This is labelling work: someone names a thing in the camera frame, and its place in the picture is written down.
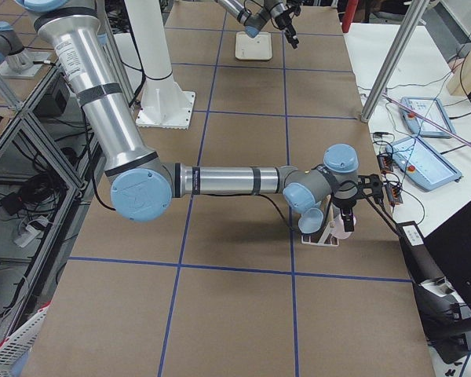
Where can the white wire cup rack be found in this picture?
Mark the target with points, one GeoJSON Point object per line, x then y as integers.
{"type": "Point", "coordinates": [324, 238]}

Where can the blue teach pendant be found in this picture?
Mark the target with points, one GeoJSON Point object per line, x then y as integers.
{"type": "Point", "coordinates": [431, 109]}
{"type": "Point", "coordinates": [423, 164]}

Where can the pink plastic cup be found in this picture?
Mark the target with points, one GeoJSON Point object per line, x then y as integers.
{"type": "Point", "coordinates": [339, 229]}

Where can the blue teach pendant near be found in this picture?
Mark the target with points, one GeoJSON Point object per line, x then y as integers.
{"type": "Point", "coordinates": [423, 164]}

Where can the blue teach pendant far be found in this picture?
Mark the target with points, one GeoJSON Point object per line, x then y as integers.
{"type": "Point", "coordinates": [431, 109]}

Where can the black laptop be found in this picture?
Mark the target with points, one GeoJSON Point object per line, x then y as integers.
{"type": "Point", "coordinates": [450, 247]}

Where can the aluminium frame post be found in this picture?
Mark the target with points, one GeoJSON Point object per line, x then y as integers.
{"type": "Point", "coordinates": [402, 38]}

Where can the grey usb hub left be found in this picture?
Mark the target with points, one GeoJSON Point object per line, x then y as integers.
{"type": "Point", "coordinates": [393, 192]}

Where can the grey usb hub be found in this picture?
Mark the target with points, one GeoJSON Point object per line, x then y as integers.
{"type": "Point", "coordinates": [393, 192]}
{"type": "Point", "coordinates": [385, 163]}

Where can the cream plastic tray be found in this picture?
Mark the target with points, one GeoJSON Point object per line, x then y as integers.
{"type": "Point", "coordinates": [257, 48]}

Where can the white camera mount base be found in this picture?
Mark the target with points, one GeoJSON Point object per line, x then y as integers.
{"type": "Point", "coordinates": [163, 103]}

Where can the red fire extinguisher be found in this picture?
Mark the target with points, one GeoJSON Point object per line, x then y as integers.
{"type": "Point", "coordinates": [347, 19]}

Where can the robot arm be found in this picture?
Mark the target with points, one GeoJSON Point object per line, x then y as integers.
{"type": "Point", "coordinates": [251, 12]}
{"type": "Point", "coordinates": [142, 186]}

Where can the grey usb hub right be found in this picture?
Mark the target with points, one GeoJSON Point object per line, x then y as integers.
{"type": "Point", "coordinates": [385, 163]}

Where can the white perforated basket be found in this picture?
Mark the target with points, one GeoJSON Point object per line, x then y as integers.
{"type": "Point", "coordinates": [15, 349]}

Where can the blue plastic cup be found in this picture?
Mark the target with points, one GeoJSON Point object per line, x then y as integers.
{"type": "Point", "coordinates": [311, 221]}

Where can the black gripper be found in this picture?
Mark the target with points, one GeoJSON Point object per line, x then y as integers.
{"type": "Point", "coordinates": [283, 24]}
{"type": "Point", "coordinates": [343, 203]}

